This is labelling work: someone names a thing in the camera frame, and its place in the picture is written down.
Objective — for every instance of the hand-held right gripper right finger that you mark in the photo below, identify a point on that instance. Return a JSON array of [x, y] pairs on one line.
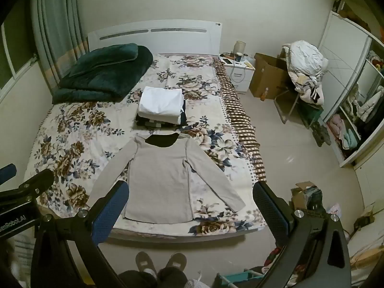
[[270, 207]]

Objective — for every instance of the table lamp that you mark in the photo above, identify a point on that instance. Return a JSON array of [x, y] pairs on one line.
[[240, 48]]

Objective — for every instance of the dark green folded blanket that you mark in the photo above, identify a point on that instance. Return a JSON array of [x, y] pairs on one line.
[[105, 72]]

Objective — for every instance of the folding chair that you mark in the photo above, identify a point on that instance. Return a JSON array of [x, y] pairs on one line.
[[291, 102]]

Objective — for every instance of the grey-green curtain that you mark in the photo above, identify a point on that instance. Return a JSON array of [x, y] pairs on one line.
[[54, 30]]

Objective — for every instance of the window frame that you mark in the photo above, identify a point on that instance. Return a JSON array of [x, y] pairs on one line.
[[15, 51]]

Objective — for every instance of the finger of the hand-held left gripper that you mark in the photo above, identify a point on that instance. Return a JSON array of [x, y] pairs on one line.
[[7, 171], [36, 181]]

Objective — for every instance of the orange bottle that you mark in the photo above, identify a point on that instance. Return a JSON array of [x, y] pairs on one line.
[[264, 93]]

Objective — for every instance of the pile of clothes on chair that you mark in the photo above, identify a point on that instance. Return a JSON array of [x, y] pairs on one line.
[[306, 66]]

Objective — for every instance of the stack of clothes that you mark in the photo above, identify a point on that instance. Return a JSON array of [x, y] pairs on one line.
[[162, 105]]

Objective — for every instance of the white bed headboard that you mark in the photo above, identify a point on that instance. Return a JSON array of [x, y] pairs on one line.
[[156, 37]]

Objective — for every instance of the white wardrobe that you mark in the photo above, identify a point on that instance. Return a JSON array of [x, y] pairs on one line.
[[351, 90]]

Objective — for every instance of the bed with floral sheet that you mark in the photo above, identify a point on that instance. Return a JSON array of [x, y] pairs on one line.
[[90, 132]]

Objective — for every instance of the white bedside table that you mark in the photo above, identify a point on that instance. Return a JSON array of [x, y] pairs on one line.
[[240, 72]]

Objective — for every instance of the small open cardboard box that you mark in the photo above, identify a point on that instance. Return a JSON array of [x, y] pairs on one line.
[[301, 196]]

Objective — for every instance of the grey long-sleeve shirt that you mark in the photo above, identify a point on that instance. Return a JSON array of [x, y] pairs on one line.
[[163, 180]]

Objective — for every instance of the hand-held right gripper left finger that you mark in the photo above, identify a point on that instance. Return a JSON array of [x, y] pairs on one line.
[[109, 213]]

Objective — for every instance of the teal plastic rack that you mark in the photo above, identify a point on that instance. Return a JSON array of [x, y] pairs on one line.
[[237, 277]]

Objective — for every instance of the dark cup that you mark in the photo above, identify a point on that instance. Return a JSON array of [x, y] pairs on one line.
[[239, 57]]

